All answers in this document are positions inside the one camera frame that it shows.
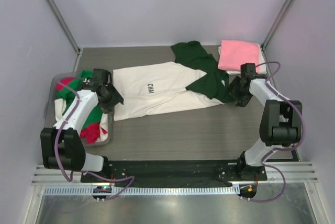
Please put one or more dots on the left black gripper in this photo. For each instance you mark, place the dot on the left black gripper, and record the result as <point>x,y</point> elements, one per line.
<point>115,98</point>

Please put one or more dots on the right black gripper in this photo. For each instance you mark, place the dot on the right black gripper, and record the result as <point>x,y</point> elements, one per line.
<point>242,100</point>

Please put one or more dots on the white and green raglan shirt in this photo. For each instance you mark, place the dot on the white and green raglan shirt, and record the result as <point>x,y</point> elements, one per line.
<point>191,81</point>

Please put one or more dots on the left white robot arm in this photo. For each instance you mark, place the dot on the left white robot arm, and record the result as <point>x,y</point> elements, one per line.
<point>83,105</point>

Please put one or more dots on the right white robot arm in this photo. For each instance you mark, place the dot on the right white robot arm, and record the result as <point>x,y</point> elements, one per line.
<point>281,126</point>

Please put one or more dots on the folded white shirt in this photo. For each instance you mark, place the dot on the folded white shirt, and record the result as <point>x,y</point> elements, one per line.
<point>262,68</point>

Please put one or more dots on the folded pink shirt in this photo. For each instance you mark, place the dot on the folded pink shirt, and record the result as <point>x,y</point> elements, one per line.
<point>234,53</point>

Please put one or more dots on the red green white shirt pile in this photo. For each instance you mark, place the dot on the red green white shirt pile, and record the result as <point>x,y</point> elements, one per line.
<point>95,129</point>

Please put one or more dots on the clear plastic bin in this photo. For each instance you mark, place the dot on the clear plastic bin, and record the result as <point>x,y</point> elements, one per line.
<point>50,114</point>

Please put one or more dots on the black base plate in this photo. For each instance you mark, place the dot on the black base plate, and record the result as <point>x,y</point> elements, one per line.
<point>185,173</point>

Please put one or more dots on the white slotted cable duct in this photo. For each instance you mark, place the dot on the white slotted cable duct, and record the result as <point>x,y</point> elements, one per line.
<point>133,191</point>

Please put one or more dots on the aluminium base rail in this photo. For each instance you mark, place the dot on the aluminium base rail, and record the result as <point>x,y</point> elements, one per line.
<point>43,176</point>

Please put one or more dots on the left aluminium frame post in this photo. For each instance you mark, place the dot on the left aluminium frame post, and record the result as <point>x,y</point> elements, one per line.
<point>61,21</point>

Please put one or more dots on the aluminium frame post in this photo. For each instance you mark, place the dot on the aluminium frame post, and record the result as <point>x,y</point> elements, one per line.
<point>61,21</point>
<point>277,22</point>

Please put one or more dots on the right aluminium frame post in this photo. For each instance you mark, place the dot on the right aluminium frame post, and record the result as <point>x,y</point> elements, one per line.
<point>277,22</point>

